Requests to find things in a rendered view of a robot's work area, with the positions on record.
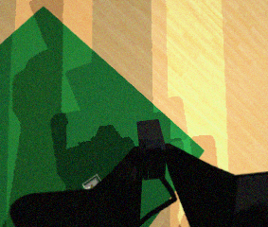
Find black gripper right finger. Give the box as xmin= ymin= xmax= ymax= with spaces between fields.
xmin=165 ymin=143 xmax=268 ymax=227

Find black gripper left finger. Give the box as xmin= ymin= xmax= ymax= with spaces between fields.
xmin=9 ymin=147 xmax=142 ymax=227

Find green circuit board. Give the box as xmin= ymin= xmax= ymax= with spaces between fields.
xmin=0 ymin=7 xmax=205 ymax=227

